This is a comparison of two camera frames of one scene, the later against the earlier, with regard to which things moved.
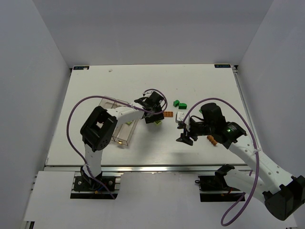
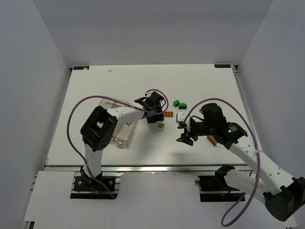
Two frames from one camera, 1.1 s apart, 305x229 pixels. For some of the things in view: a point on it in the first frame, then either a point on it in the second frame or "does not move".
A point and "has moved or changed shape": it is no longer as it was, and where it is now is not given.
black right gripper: (189, 131) does not move
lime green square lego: (157, 122) has moved or changed shape
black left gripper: (153, 117) does not move
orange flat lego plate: (168, 114) does not move
